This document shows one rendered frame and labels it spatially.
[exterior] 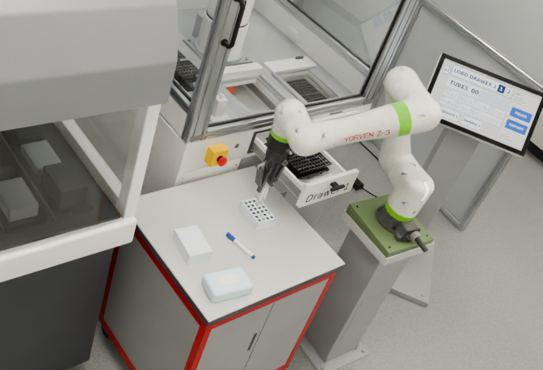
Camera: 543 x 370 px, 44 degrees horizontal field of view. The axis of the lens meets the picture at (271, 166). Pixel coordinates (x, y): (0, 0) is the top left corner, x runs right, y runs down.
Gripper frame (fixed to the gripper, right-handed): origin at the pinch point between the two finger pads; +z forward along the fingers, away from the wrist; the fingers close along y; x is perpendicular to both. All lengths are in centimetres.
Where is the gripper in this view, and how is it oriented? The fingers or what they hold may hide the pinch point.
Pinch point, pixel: (262, 191)
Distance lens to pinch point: 247.7
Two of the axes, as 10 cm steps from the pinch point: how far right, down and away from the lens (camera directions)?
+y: 7.9, -1.6, 5.9
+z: -2.8, 7.6, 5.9
